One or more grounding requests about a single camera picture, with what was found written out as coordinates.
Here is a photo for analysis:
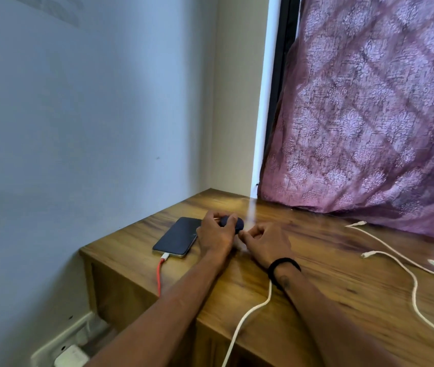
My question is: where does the person's right hand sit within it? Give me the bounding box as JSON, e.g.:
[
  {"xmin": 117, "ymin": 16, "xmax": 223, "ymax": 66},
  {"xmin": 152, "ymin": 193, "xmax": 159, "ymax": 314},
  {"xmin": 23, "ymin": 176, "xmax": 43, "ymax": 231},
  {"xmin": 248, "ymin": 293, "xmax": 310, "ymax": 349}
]
[{"xmin": 238, "ymin": 221, "xmax": 296, "ymax": 270}]

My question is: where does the person's left hand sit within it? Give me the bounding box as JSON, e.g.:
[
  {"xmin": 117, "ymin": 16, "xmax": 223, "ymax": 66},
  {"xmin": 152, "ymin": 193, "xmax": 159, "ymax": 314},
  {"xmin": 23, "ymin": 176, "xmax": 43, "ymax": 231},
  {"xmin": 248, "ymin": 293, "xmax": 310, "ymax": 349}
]
[{"xmin": 196, "ymin": 209, "xmax": 239, "ymax": 260}]

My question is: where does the dark blue earbuds case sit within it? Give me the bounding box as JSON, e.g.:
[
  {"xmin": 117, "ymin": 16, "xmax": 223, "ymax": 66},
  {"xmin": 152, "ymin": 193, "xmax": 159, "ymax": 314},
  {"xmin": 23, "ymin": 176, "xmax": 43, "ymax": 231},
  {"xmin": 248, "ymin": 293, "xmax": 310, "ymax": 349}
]
[{"xmin": 219, "ymin": 215, "xmax": 245, "ymax": 235}]

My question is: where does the black smartphone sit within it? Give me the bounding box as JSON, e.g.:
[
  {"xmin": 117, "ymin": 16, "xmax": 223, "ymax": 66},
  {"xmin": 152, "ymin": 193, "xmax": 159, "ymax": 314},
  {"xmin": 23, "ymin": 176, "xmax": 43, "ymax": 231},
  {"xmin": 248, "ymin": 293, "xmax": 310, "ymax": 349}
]
[{"xmin": 152, "ymin": 216, "xmax": 203, "ymax": 259}]

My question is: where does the red charging cable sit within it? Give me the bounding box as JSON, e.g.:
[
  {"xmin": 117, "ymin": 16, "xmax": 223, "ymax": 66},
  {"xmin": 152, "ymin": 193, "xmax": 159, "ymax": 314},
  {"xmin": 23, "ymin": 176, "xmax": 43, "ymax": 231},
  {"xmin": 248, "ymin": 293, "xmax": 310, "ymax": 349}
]
[{"xmin": 157, "ymin": 252, "xmax": 171, "ymax": 298}]

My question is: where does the wooden drawer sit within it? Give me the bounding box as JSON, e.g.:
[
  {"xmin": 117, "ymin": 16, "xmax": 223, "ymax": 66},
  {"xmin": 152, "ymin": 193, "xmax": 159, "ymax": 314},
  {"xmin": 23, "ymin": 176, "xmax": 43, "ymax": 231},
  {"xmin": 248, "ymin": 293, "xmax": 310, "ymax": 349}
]
[{"xmin": 91, "ymin": 260, "xmax": 271, "ymax": 367}]

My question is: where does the person's left forearm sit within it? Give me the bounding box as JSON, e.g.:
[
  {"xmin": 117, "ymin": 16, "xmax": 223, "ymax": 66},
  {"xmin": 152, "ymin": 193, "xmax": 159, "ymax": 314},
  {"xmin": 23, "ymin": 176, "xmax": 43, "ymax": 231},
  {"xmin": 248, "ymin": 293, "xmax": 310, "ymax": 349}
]
[{"xmin": 86, "ymin": 252, "xmax": 229, "ymax": 367}]

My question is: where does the person's right forearm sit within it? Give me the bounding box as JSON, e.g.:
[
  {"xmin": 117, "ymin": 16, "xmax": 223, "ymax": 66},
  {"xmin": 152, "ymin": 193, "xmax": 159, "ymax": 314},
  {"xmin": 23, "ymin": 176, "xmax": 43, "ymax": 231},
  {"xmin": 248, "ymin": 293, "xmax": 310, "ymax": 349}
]
[{"xmin": 274, "ymin": 271, "xmax": 401, "ymax": 367}]

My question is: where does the wooden desk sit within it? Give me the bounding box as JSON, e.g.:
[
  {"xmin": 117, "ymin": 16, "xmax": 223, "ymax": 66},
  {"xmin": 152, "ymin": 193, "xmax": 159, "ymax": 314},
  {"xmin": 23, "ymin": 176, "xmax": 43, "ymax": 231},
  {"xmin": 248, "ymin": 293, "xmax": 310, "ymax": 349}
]
[{"xmin": 79, "ymin": 188, "xmax": 434, "ymax": 367}]

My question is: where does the black wristband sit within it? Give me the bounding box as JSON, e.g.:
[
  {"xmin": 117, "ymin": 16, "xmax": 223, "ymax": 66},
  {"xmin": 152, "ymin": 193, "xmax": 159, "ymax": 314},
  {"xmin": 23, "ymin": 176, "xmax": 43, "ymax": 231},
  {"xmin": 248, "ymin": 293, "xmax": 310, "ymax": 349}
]
[{"xmin": 267, "ymin": 257, "xmax": 302, "ymax": 291}]

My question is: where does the purple patterned curtain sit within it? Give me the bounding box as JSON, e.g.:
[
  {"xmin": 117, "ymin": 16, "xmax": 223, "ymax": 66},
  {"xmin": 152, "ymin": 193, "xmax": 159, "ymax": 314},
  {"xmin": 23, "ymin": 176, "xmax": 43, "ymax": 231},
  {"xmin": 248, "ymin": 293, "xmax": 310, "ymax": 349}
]
[{"xmin": 258, "ymin": 0, "xmax": 434, "ymax": 245}]

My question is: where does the white charger adapter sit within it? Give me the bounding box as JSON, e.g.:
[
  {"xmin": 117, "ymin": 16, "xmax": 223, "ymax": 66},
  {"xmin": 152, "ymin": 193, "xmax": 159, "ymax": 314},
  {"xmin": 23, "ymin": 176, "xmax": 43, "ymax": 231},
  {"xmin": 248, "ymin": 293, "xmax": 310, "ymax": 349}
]
[{"xmin": 53, "ymin": 344, "xmax": 91, "ymax": 367}]

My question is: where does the white wall socket plate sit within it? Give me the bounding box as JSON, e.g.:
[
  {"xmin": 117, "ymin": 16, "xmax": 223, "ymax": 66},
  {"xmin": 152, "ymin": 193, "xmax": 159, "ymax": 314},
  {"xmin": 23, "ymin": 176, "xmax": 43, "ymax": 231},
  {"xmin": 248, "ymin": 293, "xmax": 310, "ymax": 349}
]
[{"xmin": 30, "ymin": 311, "xmax": 107, "ymax": 367}]

